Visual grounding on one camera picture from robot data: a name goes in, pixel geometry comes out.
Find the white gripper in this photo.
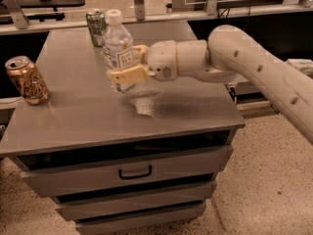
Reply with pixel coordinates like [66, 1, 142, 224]
[109, 40, 178, 84]

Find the clear plastic water bottle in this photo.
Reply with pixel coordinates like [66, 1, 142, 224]
[102, 9, 135, 93]

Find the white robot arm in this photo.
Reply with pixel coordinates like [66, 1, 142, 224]
[109, 24, 313, 143]

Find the green soda can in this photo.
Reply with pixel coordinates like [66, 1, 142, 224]
[85, 9, 107, 47]

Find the orange soda can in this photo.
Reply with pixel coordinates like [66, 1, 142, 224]
[5, 56, 50, 105]

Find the grey drawer cabinet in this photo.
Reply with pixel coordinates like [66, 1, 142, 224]
[0, 28, 244, 224]

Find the top grey drawer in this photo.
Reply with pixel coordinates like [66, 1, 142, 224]
[22, 145, 234, 198]

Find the grey drawer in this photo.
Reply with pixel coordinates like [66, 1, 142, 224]
[56, 180, 216, 220]
[22, 145, 234, 198]
[75, 201, 205, 235]

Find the middle grey drawer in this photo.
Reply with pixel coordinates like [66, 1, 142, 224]
[56, 180, 216, 220]

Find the bottom grey drawer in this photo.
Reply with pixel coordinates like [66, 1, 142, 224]
[75, 201, 205, 235]

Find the black hanging cable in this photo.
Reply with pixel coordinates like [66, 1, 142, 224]
[216, 6, 252, 29]

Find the black drawer handle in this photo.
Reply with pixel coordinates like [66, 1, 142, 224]
[118, 165, 153, 180]

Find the grey metal rail frame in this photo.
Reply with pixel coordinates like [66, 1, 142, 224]
[1, 0, 312, 33]

